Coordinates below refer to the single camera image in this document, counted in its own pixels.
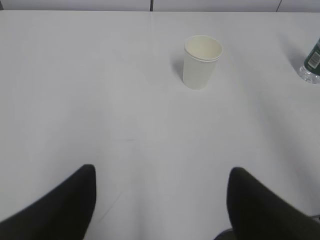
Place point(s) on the clear water bottle green label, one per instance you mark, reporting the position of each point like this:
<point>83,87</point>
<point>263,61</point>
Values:
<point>310,70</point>

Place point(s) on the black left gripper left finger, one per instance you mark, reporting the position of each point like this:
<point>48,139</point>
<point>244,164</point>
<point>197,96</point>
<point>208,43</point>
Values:
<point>64,213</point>

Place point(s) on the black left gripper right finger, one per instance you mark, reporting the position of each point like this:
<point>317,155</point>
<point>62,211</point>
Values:
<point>256,213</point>

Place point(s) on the white paper cup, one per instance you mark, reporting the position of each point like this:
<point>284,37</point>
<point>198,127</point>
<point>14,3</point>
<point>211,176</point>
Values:
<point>201,54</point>

